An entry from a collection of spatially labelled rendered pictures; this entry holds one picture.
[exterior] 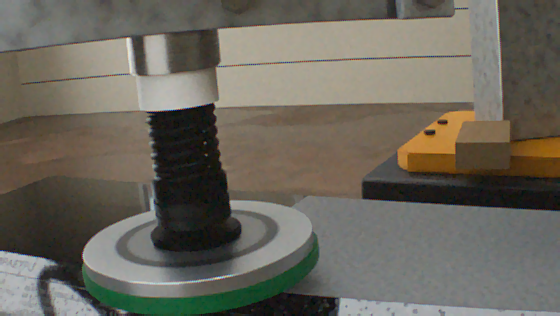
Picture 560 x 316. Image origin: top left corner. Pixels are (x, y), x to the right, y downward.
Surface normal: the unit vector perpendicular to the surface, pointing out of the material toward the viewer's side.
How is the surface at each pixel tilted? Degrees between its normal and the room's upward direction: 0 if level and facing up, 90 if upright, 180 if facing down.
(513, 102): 90
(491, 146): 90
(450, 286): 0
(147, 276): 0
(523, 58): 90
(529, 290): 0
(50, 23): 90
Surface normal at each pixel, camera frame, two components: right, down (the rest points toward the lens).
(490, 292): -0.09, -0.97
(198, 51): 0.65, 0.12
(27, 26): 0.22, 0.21
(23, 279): -0.35, -0.52
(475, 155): -0.35, 0.25
